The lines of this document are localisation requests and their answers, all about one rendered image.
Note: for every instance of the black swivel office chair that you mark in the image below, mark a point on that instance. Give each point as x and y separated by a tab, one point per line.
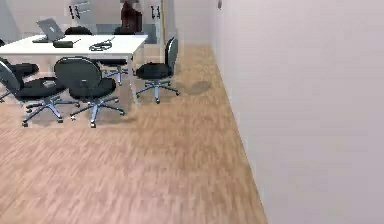
33	88
156	70
78	31
18	70
83	76
116	62

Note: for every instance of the white rectangular table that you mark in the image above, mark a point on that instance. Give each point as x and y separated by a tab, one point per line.
110	45

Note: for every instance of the dark red tall object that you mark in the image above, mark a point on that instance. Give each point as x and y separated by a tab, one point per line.
130	18

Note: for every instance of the black flat box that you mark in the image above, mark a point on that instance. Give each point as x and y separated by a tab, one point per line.
63	43

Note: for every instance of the grey open laptop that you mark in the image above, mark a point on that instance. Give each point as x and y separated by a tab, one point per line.
50	29

